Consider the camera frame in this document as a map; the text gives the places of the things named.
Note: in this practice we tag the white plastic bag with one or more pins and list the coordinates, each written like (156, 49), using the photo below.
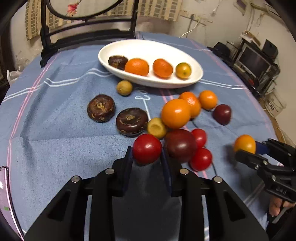
(12, 76)

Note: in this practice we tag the large dark red plum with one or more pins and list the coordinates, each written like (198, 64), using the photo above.
(180, 145)

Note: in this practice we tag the large orange fruit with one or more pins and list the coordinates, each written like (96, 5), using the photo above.
(175, 113)

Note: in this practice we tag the computer monitor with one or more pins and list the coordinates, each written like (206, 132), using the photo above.
(250, 61)

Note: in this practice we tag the yellow-brown longan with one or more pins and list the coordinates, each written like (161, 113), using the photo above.
(157, 128)

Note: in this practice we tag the small dark purple plum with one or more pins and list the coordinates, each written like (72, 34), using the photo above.
(222, 114)

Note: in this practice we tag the person's hand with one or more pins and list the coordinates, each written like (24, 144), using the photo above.
(275, 205)

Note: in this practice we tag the white plastic bucket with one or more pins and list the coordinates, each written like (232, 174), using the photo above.
(274, 104)

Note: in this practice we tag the small round orange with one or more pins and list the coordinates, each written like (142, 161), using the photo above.
(208, 99)

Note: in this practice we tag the yellow-green small tomato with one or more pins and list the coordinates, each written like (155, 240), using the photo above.
(183, 70)

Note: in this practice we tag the dark water chestnut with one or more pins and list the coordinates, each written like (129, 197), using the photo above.
(101, 108)
(131, 121)
(118, 62)

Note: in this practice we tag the smartphone with pink screen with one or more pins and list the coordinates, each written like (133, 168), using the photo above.
(7, 209)

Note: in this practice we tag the yellow-orange small tomato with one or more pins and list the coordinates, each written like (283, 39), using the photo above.
(246, 143)

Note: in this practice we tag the red cherry tomato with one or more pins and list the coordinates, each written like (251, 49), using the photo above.
(200, 137)
(146, 149)
(201, 160)

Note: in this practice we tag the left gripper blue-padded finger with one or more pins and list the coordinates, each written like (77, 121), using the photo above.
(281, 152)

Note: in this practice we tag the white oval bowl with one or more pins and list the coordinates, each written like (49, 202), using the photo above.
(150, 51)

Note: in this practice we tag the black framed embroidery screen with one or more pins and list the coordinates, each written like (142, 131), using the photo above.
(50, 49)

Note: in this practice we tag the orange mandarin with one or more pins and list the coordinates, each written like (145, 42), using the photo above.
(137, 66)
(162, 68)
(193, 102)

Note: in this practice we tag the blue striped tablecloth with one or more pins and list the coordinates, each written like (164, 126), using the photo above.
(47, 137)

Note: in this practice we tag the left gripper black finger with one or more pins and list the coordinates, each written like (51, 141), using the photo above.
(249, 159)

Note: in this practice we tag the woven bamboo wall mat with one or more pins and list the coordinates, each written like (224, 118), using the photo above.
(166, 10)

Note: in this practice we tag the small green-brown longan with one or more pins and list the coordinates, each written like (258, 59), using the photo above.
(124, 88)

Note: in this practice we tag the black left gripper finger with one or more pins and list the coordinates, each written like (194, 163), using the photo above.
(64, 217)
(210, 209)

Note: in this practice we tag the black speaker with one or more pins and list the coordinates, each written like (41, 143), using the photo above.
(270, 50)

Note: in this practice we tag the dark water chestnut in bowl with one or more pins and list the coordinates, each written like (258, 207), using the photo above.
(118, 62)

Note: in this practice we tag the black media shelf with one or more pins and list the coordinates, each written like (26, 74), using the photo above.
(258, 87)

